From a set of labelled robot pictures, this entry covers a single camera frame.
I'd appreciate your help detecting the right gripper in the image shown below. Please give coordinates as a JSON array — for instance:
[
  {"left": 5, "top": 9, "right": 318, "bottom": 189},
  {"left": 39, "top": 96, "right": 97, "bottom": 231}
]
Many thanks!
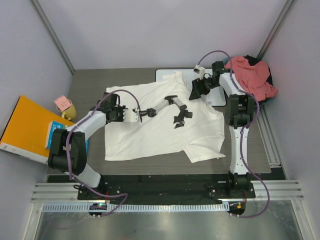
[{"left": 189, "top": 76, "right": 220, "bottom": 101}]

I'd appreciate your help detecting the white t-shirt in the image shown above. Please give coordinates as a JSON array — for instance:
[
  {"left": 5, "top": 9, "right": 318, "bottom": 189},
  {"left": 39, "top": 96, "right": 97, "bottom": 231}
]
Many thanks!
[{"left": 104, "top": 71, "right": 225, "bottom": 163}]

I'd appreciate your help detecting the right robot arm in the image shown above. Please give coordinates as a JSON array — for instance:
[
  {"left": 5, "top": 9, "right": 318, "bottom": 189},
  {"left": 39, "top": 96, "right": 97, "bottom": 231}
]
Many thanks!
[{"left": 189, "top": 61, "right": 256, "bottom": 199}]

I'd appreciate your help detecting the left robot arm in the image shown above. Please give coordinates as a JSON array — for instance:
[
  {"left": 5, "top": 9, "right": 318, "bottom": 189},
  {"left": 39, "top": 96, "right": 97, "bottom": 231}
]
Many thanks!
[{"left": 47, "top": 90, "right": 193, "bottom": 200}]

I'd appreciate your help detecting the white whiteboard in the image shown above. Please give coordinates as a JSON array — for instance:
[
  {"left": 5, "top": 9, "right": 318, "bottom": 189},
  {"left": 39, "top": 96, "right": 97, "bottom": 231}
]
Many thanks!
[{"left": 155, "top": 68, "right": 227, "bottom": 107}]

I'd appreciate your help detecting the teal laundry basket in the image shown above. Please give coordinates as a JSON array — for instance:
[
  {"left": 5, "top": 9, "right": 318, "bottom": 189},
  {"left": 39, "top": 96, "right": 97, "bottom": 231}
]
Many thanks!
[{"left": 223, "top": 57, "right": 229, "bottom": 65}]

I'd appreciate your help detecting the pink t-shirt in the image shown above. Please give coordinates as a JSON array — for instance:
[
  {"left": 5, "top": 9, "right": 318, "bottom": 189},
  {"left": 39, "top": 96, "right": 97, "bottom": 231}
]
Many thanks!
[{"left": 224, "top": 55, "right": 279, "bottom": 102}]

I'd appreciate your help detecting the black t-shirt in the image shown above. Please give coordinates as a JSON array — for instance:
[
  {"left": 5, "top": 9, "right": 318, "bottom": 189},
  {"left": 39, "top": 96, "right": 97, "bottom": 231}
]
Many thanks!
[{"left": 244, "top": 55, "right": 278, "bottom": 105}]

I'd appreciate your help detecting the yellow mug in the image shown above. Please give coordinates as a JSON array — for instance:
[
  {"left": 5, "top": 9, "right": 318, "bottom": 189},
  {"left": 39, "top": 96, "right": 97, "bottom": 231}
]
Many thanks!
[{"left": 61, "top": 100, "right": 77, "bottom": 121}]

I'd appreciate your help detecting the blue treehouse book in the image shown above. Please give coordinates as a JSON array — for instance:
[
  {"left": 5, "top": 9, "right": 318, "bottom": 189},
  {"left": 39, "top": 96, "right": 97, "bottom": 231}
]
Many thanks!
[{"left": 44, "top": 120, "right": 90, "bottom": 155}]

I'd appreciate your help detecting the orange book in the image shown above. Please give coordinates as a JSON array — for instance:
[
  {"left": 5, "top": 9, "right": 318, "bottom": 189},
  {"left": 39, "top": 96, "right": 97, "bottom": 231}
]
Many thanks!
[{"left": 0, "top": 95, "right": 73, "bottom": 164}]

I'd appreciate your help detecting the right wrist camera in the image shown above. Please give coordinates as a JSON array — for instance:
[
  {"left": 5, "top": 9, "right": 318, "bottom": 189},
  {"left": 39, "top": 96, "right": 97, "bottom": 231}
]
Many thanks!
[{"left": 193, "top": 64, "right": 206, "bottom": 75}]

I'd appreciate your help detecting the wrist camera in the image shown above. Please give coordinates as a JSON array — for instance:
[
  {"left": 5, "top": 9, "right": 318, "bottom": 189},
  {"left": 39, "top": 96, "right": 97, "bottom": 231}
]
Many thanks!
[
  {"left": 193, "top": 64, "right": 206, "bottom": 75},
  {"left": 123, "top": 108, "right": 142, "bottom": 123}
]

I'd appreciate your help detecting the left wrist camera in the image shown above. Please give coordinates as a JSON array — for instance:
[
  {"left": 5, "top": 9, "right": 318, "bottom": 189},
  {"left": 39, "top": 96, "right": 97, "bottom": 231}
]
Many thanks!
[{"left": 123, "top": 108, "right": 142, "bottom": 123}]

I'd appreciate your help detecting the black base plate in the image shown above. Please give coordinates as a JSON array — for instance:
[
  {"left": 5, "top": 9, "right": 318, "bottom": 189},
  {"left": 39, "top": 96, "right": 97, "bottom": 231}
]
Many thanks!
[{"left": 78, "top": 173, "right": 256, "bottom": 205}]

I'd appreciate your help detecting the aluminium rail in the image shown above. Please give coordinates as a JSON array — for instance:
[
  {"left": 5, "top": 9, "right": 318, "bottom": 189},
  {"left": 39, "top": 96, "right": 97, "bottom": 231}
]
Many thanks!
[{"left": 31, "top": 180, "right": 304, "bottom": 203}]

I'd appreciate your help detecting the white slotted cable duct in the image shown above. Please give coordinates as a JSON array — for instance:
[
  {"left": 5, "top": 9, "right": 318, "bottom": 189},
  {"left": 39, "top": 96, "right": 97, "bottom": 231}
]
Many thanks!
[{"left": 42, "top": 202, "right": 230, "bottom": 213}]

